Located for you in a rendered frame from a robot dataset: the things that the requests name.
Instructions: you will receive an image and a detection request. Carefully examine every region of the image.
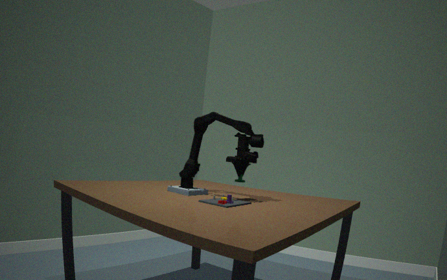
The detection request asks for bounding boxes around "dark green gear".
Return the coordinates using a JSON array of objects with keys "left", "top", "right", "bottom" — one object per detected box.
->
[{"left": 235, "top": 174, "right": 246, "bottom": 182}]

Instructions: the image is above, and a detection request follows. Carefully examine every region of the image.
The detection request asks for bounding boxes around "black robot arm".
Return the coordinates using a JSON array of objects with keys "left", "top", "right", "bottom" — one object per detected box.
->
[{"left": 179, "top": 111, "right": 264, "bottom": 189}]

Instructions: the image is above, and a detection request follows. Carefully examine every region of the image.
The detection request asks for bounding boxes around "purple gear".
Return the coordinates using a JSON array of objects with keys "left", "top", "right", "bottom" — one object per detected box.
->
[{"left": 225, "top": 194, "right": 234, "bottom": 203}]

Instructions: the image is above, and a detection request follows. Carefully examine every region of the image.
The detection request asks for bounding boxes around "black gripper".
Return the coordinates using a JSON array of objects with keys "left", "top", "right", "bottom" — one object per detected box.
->
[{"left": 226, "top": 146, "right": 257, "bottom": 176}]

